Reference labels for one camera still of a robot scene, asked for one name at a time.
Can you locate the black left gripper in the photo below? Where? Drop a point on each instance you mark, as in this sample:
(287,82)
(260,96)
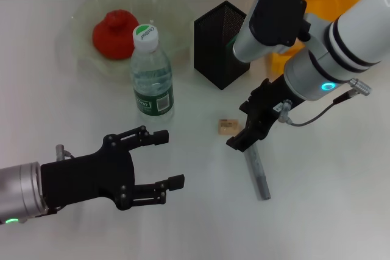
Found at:
(88,177)

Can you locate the red orange fruit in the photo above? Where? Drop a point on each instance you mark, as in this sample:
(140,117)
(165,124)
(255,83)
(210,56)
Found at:
(112,37)

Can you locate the clear green-label water bottle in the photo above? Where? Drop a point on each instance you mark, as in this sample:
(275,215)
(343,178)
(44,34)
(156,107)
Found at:
(152,101)

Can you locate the right wrist camera housing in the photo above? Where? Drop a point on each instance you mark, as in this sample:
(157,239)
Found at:
(274,7)

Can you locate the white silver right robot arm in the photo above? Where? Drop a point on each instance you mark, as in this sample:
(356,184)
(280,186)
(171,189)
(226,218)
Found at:
(350,44)

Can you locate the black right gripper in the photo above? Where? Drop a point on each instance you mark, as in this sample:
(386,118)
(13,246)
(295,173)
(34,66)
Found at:
(274,101)

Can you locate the green glass fruit plate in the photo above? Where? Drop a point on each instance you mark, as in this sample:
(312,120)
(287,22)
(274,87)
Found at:
(76,28)

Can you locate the black mesh pen holder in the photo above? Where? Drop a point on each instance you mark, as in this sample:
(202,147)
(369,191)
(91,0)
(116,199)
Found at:
(213,44)

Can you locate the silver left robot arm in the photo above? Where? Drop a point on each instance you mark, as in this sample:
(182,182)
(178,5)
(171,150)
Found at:
(21,187)

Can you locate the grey marker pen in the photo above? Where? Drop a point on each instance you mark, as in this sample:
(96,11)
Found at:
(259,177)

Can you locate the beige eraser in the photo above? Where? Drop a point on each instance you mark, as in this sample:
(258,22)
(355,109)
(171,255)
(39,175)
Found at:
(228,126)

